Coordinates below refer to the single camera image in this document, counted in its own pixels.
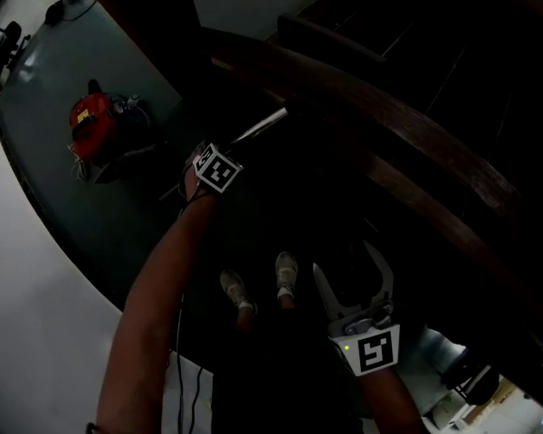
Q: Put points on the person's left shoe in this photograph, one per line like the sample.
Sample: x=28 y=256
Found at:
x=235 y=289

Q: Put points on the person's shoe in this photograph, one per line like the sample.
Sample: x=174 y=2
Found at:
x=235 y=289
x=286 y=271

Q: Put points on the person's right shoe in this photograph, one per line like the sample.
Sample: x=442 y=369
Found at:
x=286 y=271

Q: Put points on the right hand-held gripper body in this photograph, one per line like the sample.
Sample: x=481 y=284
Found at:
x=374 y=348

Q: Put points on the silver metal vacuum wand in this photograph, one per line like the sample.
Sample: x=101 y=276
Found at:
x=261 y=125

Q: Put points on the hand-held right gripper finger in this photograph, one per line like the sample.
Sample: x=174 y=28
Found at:
x=386 y=278
x=328 y=294

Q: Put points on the black office chair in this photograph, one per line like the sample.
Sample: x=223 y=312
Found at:
x=2 y=48

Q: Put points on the black bag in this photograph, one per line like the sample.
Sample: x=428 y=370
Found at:
x=54 y=12

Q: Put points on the person's right forearm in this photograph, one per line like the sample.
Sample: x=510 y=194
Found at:
x=391 y=405

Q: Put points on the dark green floor mat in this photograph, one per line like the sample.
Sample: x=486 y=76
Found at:
x=72 y=224

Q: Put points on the person's left forearm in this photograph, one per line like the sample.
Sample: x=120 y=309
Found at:
x=154 y=314

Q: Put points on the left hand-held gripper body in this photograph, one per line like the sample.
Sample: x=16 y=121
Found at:
x=218 y=169

